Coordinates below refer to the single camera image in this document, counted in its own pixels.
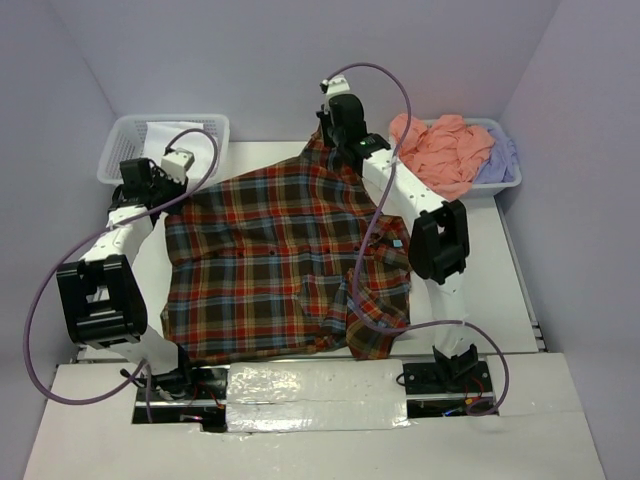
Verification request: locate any plaid flannel long sleeve shirt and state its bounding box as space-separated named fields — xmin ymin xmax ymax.
xmin=161 ymin=134 xmax=411 ymax=365

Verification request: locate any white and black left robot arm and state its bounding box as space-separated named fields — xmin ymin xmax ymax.
xmin=56 ymin=149 xmax=196 ymax=399

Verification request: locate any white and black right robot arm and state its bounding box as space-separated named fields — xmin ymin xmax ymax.
xmin=317 ymin=93 xmax=478 ymax=391

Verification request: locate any white folded cloth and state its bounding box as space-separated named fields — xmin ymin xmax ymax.
xmin=141 ymin=121 xmax=213 ymax=162

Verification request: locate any white plastic basket left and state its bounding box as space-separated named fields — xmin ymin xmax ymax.
xmin=96 ymin=114 xmax=231 ymax=196

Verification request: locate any white plastic basket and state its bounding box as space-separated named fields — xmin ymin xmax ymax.
xmin=388 ymin=117 xmax=524 ymax=203
xmin=96 ymin=114 xmax=231 ymax=196

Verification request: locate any orange crumpled shirt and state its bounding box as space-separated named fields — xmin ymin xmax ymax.
xmin=389 ymin=114 xmax=495 ymax=202

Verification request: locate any white plastic basket right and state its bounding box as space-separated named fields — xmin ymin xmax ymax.
xmin=388 ymin=117 xmax=524 ymax=203

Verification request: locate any lavender crumpled shirt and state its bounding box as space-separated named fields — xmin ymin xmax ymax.
xmin=474 ymin=127 xmax=518 ymax=185

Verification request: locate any silver foil tape panel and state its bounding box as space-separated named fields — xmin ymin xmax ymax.
xmin=225 ymin=360 xmax=409 ymax=433

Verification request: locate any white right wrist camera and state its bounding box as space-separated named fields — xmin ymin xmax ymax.
xmin=319 ymin=74 xmax=351 ymax=112

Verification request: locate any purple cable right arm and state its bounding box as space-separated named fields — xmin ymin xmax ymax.
xmin=323 ymin=62 xmax=511 ymax=417

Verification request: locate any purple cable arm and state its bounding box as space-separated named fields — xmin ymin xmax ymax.
xmin=22 ymin=128 xmax=221 ymax=424
xmin=323 ymin=62 xmax=511 ymax=417

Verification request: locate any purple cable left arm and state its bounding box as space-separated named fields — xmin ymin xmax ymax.
xmin=22 ymin=128 xmax=221 ymax=424

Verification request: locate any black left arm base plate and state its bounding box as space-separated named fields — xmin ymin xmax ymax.
xmin=131 ymin=365 xmax=229 ymax=433

